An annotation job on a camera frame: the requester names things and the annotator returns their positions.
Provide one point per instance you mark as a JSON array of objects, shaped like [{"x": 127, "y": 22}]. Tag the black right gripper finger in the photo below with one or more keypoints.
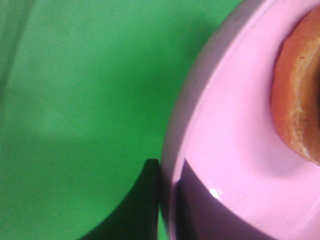
[{"x": 136, "y": 217}]

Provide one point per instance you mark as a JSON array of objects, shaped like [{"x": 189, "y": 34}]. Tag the pink round plate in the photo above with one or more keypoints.
[{"x": 237, "y": 178}]

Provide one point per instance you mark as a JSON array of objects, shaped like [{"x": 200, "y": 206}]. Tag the burger with lettuce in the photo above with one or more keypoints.
[{"x": 295, "y": 91}]

